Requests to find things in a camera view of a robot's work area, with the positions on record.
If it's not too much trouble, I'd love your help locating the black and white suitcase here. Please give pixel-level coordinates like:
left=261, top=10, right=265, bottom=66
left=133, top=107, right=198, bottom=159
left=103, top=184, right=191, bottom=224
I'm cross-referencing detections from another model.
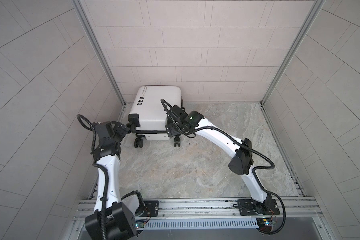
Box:
left=128, top=86, right=183, bottom=148

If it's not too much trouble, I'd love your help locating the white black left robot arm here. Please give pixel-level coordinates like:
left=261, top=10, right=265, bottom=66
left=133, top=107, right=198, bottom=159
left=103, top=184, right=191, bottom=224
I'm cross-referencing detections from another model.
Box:
left=85, top=122, right=145, bottom=240

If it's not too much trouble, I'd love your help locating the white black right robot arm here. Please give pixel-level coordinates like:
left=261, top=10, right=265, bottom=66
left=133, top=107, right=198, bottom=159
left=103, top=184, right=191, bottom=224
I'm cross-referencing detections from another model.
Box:
left=161, top=99, right=275, bottom=215

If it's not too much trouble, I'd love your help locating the left green circuit board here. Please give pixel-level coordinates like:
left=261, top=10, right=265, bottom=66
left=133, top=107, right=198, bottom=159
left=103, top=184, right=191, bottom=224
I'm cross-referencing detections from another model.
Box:
left=135, top=221, right=146, bottom=230

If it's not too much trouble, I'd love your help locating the green circuit board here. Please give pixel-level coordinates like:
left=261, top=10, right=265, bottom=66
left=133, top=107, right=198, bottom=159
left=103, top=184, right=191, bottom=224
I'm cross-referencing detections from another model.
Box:
left=256, top=218, right=277, bottom=233
left=135, top=221, right=146, bottom=230

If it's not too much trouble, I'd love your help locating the right green circuit board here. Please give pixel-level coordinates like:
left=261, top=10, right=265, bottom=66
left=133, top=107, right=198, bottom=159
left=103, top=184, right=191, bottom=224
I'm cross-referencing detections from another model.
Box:
left=256, top=218, right=277, bottom=233

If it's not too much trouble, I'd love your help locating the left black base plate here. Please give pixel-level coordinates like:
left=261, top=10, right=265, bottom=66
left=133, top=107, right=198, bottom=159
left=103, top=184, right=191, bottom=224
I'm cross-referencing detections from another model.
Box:
left=135, top=200, right=159, bottom=218

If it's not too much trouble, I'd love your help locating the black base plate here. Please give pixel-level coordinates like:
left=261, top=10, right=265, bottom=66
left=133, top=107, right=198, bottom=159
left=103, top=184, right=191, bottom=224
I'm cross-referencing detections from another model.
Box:
left=234, top=199, right=282, bottom=216
left=135, top=200, right=159, bottom=218

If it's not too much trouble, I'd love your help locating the right black corrugated cable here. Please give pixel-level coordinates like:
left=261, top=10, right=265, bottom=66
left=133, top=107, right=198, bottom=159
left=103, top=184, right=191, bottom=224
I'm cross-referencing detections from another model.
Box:
left=160, top=98, right=287, bottom=235

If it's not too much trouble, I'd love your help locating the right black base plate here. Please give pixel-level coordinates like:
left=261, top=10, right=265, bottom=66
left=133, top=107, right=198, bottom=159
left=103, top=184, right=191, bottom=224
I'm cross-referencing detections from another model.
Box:
left=234, top=199, right=282, bottom=216

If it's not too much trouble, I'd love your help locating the aluminium mounting rail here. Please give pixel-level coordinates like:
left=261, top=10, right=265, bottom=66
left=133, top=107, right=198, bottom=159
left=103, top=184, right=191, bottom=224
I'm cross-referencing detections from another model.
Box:
left=71, top=197, right=325, bottom=232

